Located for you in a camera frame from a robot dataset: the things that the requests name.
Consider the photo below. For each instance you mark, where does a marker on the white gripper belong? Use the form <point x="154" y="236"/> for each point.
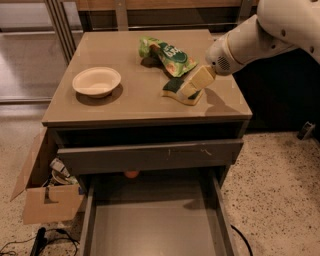
<point x="218" y="57"/>

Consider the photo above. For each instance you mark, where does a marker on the green yellow sponge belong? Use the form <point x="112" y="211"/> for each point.
<point x="172" y="86"/>

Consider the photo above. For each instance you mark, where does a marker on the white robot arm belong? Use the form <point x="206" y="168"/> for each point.
<point x="279" y="26"/>

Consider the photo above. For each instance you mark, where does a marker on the grey drawer cabinet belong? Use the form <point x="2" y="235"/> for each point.
<point x="136" y="113"/>

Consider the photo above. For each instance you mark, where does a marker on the grey open middle drawer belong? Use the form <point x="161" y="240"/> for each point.
<point x="156" y="216"/>

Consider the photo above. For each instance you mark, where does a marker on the grey top drawer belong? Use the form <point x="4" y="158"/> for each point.
<point x="95" y="160"/>

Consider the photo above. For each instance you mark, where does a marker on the green chip bag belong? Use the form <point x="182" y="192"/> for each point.
<point x="175" y="61"/>

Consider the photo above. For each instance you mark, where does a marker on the white paper bowl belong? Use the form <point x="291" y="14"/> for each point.
<point x="97" y="82"/>

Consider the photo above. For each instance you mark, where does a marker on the orange ball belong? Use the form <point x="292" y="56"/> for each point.
<point x="131" y="174"/>

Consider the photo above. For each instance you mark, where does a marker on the dark object on floor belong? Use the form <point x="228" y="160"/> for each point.
<point x="306" y="131"/>

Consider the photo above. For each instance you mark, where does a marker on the trash in cardboard box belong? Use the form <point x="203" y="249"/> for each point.
<point x="59" y="175"/>

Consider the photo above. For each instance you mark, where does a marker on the cardboard box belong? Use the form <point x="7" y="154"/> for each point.
<point x="45" y="204"/>

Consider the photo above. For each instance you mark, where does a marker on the black power strip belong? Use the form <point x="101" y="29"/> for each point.
<point x="39" y="243"/>

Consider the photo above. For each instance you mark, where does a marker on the metal shelf frame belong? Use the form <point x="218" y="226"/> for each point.
<point x="124" y="15"/>

